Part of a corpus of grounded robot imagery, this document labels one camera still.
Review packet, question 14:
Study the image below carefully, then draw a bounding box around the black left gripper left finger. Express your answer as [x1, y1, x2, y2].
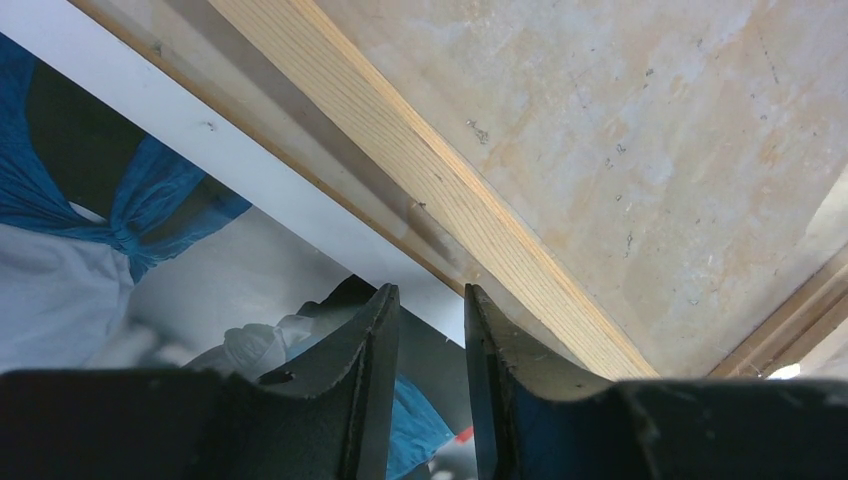
[1, 284, 400, 479]

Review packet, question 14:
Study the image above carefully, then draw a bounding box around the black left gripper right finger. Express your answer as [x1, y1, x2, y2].
[464, 284, 847, 479]

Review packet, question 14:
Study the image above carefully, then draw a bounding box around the light wooden picture frame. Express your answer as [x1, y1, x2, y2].
[214, 1, 847, 379]

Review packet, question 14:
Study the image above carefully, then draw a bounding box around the printed colour photo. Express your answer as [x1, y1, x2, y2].
[1, 1, 463, 479]

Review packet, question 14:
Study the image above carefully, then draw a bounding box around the brown cardboard backing board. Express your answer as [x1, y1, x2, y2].
[77, 1, 385, 285]

